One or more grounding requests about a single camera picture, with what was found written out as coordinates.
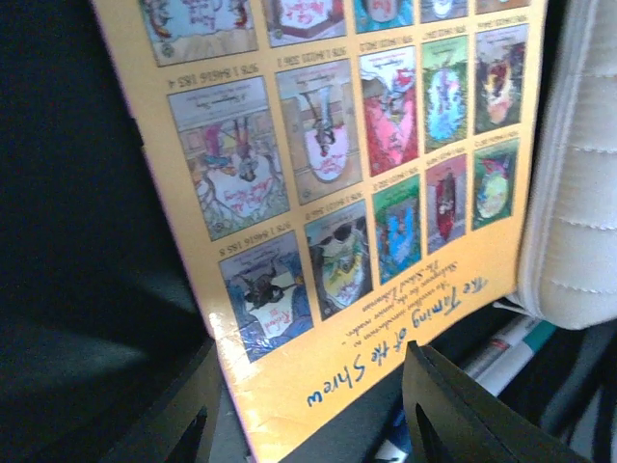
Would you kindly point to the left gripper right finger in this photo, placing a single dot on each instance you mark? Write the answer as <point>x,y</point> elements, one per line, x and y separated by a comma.
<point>453,419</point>

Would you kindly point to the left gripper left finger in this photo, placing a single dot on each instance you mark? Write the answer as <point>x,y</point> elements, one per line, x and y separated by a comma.
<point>179,426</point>

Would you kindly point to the green cap marker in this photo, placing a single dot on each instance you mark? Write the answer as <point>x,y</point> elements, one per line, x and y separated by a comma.
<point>497,378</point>

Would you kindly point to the blue cap marker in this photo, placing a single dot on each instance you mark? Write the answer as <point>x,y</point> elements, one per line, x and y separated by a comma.
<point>397,445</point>

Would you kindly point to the red cap marker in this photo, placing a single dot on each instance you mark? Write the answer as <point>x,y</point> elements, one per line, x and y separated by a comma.
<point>498,344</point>

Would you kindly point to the cream fabric pencil case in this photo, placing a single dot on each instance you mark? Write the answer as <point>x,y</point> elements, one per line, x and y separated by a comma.
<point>566,269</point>

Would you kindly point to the thin orange yellow booklet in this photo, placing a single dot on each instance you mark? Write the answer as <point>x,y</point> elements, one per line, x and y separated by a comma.
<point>340,177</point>

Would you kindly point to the black student bag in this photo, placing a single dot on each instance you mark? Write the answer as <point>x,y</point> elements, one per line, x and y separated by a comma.
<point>97,311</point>

